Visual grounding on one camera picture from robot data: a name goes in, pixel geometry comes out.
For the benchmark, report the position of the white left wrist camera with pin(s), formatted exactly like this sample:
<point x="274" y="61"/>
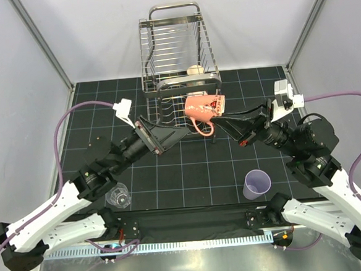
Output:
<point x="122" y="110"/>

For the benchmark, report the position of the left aluminium frame post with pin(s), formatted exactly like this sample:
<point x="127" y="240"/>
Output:
<point x="26" y="18"/>

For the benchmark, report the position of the beige patterned ceramic mug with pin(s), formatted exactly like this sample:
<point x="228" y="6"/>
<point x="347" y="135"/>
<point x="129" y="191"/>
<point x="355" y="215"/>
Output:
<point x="195" y="70"/>

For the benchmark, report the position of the steel wire dish rack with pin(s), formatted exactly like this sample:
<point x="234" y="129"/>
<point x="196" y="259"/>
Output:
<point x="173" y="38"/>

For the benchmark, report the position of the aluminium frame post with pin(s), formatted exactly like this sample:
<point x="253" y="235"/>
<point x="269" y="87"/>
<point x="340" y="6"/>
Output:
<point x="310" y="22"/>
<point x="26" y="18"/>

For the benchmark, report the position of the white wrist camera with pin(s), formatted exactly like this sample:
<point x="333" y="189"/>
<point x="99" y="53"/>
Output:
<point x="284" y="97"/>
<point x="122" y="110"/>

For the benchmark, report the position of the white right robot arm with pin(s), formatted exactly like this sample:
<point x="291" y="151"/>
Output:
<point x="310" y="145"/>

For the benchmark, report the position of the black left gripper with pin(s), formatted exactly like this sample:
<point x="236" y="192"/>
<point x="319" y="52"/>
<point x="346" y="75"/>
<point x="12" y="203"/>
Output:
<point x="167" y="136"/>

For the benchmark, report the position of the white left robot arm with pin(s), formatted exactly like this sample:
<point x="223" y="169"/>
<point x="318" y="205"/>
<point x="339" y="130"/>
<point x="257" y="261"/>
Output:
<point x="27" y="242"/>

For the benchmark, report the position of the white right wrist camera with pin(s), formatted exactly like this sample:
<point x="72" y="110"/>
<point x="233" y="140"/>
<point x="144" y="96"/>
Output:
<point x="284" y="97"/>

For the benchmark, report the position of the pink ceramic mug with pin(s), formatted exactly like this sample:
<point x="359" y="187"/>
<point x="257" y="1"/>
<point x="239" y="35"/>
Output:
<point x="202" y="109"/>

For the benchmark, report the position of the lilac plastic cup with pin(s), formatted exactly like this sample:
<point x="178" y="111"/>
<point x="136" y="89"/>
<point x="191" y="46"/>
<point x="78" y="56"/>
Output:
<point x="256" y="184"/>

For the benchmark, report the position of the right aluminium frame post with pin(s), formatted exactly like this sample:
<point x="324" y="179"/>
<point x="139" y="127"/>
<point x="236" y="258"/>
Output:
<point x="310" y="22"/>

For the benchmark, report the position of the clear glass tumbler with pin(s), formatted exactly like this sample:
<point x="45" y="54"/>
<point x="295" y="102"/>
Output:
<point x="119" y="196"/>

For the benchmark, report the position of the tan mug lilac inside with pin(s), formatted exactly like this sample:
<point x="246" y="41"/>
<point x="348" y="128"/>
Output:
<point x="197" y="94"/>

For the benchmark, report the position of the white slotted cable duct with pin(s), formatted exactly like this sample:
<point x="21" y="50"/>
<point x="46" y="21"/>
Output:
<point x="91" y="251"/>

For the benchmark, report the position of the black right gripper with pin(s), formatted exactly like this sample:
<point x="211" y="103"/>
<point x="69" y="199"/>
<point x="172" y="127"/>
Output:
<point x="242" y="125"/>

